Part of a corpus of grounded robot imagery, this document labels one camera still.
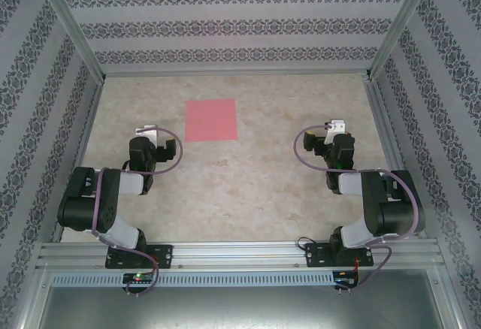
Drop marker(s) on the pink square paper sheet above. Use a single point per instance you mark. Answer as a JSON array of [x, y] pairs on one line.
[[210, 120]]

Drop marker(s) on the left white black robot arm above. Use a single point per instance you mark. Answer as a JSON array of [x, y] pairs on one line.
[[124, 182]]

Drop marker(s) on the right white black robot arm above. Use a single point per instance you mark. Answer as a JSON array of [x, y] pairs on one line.
[[349, 184]]

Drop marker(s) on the grey metal sheet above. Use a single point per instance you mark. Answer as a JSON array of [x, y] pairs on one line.
[[240, 306]]

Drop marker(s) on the grey metal bracket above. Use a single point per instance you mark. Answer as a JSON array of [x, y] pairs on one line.
[[144, 130]]

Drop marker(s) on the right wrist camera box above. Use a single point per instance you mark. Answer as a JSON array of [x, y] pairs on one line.
[[336, 126]]

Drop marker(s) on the aluminium side rail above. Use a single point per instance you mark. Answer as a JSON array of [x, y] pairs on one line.
[[391, 148], [80, 156]]

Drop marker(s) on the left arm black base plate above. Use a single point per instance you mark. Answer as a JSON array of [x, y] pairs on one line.
[[165, 255]]

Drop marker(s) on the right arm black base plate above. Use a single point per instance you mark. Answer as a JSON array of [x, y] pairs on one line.
[[315, 254]]

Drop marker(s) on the aluminium mounting rail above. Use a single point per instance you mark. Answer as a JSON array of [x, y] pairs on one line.
[[240, 254]]

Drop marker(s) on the aluminium frame post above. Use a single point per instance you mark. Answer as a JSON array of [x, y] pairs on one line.
[[71, 21], [402, 21]]

